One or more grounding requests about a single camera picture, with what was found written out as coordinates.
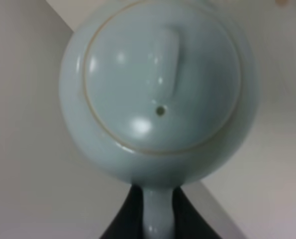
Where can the light blue porcelain teapot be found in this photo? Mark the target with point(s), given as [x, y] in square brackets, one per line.
[158, 93]

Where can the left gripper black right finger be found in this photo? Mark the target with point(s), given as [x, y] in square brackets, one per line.
[189, 224]

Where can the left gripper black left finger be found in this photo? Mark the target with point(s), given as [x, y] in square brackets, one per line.
[127, 224]

